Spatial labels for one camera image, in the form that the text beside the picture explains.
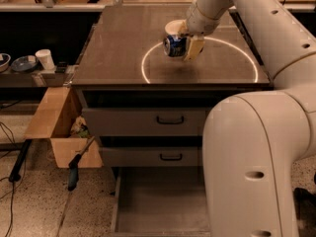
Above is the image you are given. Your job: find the grey bowl at left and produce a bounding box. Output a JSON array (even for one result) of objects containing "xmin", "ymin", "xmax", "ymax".
[{"xmin": 0, "ymin": 53, "xmax": 11, "ymax": 73}]

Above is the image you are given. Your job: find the white paper bowl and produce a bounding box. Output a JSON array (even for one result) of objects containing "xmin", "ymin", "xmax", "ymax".
[{"xmin": 165, "ymin": 20, "xmax": 184, "ymax": 36}]

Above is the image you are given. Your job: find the grey open bottom drawer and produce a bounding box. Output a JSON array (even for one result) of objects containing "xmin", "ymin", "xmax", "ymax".
[{"xmin": 110, "ymin": 166, "xmax": 210, "ymax": 237}]

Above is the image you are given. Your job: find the white paper cup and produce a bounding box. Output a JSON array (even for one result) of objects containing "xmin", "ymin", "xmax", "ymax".
[{"xmin": 36, "ymin": 49, "xmax": 54, "ymax": 70}]

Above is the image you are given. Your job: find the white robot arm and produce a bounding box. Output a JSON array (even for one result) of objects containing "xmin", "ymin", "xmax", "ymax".
[{"xmin": 185, "ymin": 0, "xmax": 316, "ymax": 237}]

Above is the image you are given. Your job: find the black chair caster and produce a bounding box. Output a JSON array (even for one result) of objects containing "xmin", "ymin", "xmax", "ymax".
[{"xmin": 293, "ymin": 188, "xmax": 316, "ymax": 215}]

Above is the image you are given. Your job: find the grey drawer cabinet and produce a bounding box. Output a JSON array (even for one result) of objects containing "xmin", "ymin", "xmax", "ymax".
[{"xmin": 71, "ymin": 4, "xmax": 275, "ymax": 237}]

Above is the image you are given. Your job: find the blue pepsi can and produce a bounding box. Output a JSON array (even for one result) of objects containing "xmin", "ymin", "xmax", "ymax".
[{"xmin": 163, "ymin": 35, "xmax": 187, "ymax": 57}]

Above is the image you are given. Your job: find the dark blue plate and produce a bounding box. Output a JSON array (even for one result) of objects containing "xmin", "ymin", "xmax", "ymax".
[{"xmin": 11, "ymin": 55, "xmax": 39, "ymax": 73}]

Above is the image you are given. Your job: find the grey middle drawer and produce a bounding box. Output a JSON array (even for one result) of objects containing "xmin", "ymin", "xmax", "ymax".
[{"xmin": 100, "ymin": 147, "xmax": 202, "ymax": 167}]

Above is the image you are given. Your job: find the grey side shelf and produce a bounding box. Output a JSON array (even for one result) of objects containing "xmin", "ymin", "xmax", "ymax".
[{"xmin": 0, "ymin": 66, "xmax": 77, "ymax": 88}]

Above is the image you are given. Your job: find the grey top drawer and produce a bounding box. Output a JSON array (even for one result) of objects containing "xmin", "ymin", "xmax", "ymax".
[{"xmin": 83, "ymin": 108, "xmax": 206, "ymax": 136}]

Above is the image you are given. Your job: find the black bar on floor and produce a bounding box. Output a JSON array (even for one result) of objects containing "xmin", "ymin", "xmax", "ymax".
[{"xmin": 9, "ymin": 139, "xmax": 32, "ymax": 183}]

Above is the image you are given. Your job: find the teal handled tool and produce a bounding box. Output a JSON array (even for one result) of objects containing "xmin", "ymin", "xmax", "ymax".
[{"xmin": 67, "ymin": 136, "xmax": 95, "ymax": 192}]

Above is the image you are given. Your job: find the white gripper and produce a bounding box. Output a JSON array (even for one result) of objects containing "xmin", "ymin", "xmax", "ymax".
[{"xmin": 178, "ymin": 2, "xmax": 220, "ymax": 61}]

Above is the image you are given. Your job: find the open cardboard box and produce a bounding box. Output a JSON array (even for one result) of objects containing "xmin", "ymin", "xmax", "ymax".
[{"xmin": 25, "ymin": 86, "xmax": 104, "ymax": 169}]

